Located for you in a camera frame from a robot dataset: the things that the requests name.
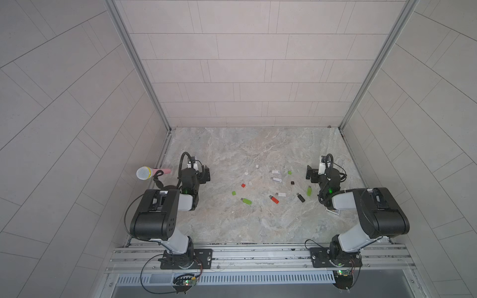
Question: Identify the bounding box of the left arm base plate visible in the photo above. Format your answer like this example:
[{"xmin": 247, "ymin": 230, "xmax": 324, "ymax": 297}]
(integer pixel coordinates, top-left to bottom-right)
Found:
[{"xmin": 160, "ymin": 249, "xmax": 213, "ymax": 270}]

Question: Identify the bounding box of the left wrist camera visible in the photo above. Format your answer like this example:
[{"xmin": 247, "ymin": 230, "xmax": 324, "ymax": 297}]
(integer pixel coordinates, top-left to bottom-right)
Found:
[{"xmin": 187, "ymin": 160, "xmax": 199, "ymax": 171}]

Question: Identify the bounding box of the pink yellow toy microphone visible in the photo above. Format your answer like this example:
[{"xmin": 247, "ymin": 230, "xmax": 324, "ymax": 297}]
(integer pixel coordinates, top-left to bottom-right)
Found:
[{"xmin": 136, "ymin": 166, "xmax": 171, "ymax": 181}]

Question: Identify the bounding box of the playing card box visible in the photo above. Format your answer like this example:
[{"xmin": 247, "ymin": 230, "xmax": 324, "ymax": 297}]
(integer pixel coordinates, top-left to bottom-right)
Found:
[{"xmin": 327, "ymin": 209, "xmax": 340, "ymax": 216}]

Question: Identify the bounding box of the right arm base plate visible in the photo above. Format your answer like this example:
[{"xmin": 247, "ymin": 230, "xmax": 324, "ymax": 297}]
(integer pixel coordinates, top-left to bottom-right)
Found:
[{"xmin": 309, "ymin": 247, "xmax": 362, "ymax": 268}]

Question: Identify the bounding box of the green usb drive right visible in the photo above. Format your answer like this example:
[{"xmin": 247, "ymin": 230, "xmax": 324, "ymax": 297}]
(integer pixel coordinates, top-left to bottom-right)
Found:
[{"xmin": 306, "ymin": 186, "xmax": 313, "ymax": 197}]

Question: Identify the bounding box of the white ventilation grille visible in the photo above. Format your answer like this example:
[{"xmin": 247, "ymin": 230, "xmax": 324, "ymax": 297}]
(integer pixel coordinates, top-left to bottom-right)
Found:
[{"xmin": 117, "ymin": 271, "xmax": 335, "ymax": 286}]

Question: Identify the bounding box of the red usb drive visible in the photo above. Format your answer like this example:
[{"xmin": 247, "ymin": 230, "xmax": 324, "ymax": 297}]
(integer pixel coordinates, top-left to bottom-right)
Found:
[{"xmin": 269, "ymin": 195, "xmax": 279, "ymax": 204}]

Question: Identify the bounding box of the circuit board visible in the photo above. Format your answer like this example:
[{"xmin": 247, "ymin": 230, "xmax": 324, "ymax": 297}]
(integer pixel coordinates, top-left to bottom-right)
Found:
[
  {"xmin": 172, "ymin": 273, "xmax": 198, "ymax": 293},
  {"xmin": 333, "ymin": 269, "xmax": 354, "ymax": 291}
]

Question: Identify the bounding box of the aluminium rail frame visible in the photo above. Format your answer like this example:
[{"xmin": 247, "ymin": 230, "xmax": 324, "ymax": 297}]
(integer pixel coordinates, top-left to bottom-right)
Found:
[{"xmin": 105, "ymin": 240, "xmax": 421, "ymax": 274}]

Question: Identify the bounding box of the right circuit board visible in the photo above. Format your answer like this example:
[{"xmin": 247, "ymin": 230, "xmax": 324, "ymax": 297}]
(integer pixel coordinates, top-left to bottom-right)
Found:
[{"xmin": 333, "ymin": 269, "xmax": 354, "ymax": 291}]

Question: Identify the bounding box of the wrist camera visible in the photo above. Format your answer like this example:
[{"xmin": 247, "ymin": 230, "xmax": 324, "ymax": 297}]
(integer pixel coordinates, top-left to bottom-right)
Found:
[
  {"xmin": 187, "ymin": 160, "xmax": 199, "ymax": 171},
  {"xmin": 318, "ymin": 156, "xmax": 327, "ymax": 175}
]

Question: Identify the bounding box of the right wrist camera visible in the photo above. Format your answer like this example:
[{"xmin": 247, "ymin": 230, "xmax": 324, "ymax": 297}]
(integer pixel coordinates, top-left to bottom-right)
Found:
[{"xmin": 318, "ymin": 156, "xmax": 327, "ymax": 175}]

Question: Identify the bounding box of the green usb drive lower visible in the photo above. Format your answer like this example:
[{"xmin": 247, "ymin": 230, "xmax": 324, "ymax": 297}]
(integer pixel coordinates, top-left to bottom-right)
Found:
[{"xmin": 241, "ymin": 198, "xmax": 252, "ymax": 205}]

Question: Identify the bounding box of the left circuit board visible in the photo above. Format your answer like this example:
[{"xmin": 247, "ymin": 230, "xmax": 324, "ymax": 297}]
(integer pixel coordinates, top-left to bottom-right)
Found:
[{"xmin": 172, "ymin": 273, "xmax": 198, "ymax": 293}]

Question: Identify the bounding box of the black usb drive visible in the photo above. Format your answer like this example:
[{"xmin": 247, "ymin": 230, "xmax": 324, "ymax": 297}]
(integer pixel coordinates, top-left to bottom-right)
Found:
[{"xmin": 297, "ymin": 193, "xmax": 306, "ymax": 202}]

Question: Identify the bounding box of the green usb drive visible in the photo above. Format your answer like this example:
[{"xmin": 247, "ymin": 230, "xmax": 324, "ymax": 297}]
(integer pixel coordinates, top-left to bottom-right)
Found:
[
  {"xmin": 306, "ymin": 186, "xmax": 313, "ymax": 197},
  {"xmin": 241, "ymin": 198, "xmax": 252, "ymax": 205}
]

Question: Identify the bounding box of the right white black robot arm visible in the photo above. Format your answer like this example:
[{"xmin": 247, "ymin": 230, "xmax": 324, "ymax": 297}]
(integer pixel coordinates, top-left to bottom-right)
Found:
[{"xmin": 306, "ymin": 153, "xmax": 410, "ymax": 267}]

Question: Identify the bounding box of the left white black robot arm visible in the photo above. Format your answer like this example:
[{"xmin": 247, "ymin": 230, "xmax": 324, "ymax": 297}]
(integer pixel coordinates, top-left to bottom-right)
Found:
[{"xmin": 125, "ymin": 152, "xmax": 211, "ymax": 268}]

